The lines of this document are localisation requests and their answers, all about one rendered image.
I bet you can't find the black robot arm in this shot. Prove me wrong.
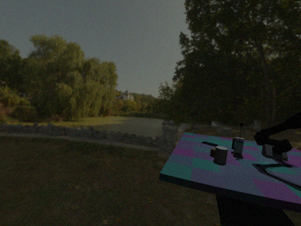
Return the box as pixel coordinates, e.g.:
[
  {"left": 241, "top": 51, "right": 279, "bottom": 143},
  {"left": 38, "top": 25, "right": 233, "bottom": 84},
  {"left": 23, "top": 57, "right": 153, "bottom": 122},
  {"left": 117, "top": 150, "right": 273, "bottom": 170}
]
[{"left": 254, "top": 112, "right": 301, "bottom": 155}]

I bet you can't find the small brown cube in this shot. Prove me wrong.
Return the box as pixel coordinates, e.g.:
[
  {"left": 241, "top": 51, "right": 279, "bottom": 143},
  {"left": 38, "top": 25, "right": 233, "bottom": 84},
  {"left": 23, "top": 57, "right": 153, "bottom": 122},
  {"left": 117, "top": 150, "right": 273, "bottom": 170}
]
[{"left": 210, "top": 148, "right": 216, "bottom": 156}]

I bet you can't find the black cylinder with grey top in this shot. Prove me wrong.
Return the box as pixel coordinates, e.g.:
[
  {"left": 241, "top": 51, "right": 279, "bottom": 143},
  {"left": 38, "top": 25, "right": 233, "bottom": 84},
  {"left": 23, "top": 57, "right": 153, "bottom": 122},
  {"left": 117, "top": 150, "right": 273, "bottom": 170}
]
[{"left": 214, "top": 146, "right": 228, "bottom": 163}]

